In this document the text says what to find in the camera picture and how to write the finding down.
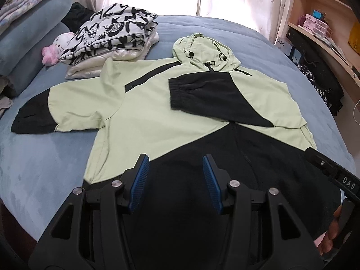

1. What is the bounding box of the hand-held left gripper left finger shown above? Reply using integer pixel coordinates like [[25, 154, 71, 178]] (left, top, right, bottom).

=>
[[28, 153, 150, 270]]

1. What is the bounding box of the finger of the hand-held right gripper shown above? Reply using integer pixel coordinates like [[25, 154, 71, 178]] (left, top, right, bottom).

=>
[[305, 148, 342, 181]]

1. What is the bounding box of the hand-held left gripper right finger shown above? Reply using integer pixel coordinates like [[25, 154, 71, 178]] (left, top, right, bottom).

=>
[[202, 154, 327, 270]]

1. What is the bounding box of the green and black hoodie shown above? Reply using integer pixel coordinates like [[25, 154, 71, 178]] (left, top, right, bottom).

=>
[[11, 33, 344, 270]]

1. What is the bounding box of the person's right hand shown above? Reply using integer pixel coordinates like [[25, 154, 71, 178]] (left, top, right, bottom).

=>
[[316, 204, 344, 257]]

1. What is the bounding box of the black and white patterned cloth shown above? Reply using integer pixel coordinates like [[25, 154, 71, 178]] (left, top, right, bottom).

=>
[[297, 63, 331, 107]]

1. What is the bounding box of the black bag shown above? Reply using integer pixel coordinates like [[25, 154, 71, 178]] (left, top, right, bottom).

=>
[[286, 28, 344, 116]]

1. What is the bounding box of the blue fleece blanket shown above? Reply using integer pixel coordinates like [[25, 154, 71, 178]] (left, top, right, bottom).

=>
[[0, 15, 355, 231]]

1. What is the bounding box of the stack of white papers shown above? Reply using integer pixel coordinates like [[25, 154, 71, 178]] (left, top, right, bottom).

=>
[[323, 38, 352, 68]]

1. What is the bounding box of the white shiny folded jacket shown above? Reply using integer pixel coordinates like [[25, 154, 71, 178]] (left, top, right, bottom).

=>
[[65, 32, 160, 80]]

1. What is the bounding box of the white cardboard box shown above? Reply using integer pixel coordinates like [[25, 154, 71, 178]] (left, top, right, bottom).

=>
[[276, 36, 296, 57]]

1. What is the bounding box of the yellow bag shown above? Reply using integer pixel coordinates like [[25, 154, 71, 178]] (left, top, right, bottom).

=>
[[348, 22, 360, 50]]

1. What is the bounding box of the pink drawer organizer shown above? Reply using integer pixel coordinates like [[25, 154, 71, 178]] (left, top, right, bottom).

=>
[[300, 13, 329, 38]]

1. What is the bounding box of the black and white printed garment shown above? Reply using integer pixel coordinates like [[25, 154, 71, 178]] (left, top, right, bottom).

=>
[[58, 3, 158, 64]]

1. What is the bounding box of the beige pillow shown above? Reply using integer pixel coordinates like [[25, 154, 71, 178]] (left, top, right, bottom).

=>
[[0, 74, 14, 119]]

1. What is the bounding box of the white and pink plush cat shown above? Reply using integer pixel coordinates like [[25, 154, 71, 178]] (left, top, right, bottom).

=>
[[42, 31, 75, 66]]

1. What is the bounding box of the wooden bookshelf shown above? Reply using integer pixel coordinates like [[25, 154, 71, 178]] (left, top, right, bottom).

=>
[[287, 0, 360, 96]]

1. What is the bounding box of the black clothing pile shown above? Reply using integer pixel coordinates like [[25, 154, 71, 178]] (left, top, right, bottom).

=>
[[62, 2, 96, 33]]

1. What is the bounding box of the white cable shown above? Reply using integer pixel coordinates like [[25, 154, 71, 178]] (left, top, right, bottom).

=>
[[350, 98, 360, 126]]

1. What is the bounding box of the dark wooden bed frame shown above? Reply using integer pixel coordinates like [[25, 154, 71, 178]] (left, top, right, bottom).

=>
[[0, 200, 37, 241]]

